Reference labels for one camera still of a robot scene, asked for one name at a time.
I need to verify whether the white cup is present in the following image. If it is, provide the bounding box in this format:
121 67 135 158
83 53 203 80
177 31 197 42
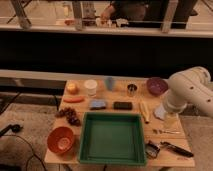
84 79 98 96

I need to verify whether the bunch of dark grapes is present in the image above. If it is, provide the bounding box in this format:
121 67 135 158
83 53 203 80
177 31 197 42
55 107 81 126

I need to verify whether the metal fork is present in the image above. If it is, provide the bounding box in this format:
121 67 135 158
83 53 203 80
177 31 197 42
153 129 180 134

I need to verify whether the person in background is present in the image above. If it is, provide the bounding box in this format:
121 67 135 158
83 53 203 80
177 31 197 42
100 0 148 22

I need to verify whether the blue sponge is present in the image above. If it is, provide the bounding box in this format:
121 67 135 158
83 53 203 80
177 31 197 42
89 100 106 110

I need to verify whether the yellow apple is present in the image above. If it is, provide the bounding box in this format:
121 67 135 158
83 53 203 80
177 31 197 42
66 83 78 95

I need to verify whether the light blue plate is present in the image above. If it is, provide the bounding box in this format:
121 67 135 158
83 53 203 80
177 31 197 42
154 105 166 120

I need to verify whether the black handled peeler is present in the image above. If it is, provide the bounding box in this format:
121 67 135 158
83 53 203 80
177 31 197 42
160 141 194 158

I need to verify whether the orange bowl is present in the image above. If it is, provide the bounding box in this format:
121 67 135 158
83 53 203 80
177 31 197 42
47 126 75 155

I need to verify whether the light blue cup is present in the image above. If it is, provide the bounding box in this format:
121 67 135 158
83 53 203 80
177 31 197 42
105 77 115 91

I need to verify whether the purple bowl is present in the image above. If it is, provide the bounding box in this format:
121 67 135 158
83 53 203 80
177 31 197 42
146 77 168 96

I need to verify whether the orange carrot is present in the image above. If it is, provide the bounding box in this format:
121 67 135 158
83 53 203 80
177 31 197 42
63 97 84 103

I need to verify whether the black eraser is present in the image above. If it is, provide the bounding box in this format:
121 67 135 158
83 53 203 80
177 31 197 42
113 102 133 110

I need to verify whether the small metal cup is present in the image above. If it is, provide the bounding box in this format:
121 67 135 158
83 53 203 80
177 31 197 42
127 84 137 97

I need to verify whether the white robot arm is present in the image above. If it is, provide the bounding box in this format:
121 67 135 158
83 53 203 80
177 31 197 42
162 67 213 129

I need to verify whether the green plastic tray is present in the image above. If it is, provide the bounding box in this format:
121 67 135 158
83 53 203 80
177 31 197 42
78 112 147 166

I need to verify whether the black cable with plug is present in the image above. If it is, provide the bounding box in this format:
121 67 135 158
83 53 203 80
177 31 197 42
0 123 48 171

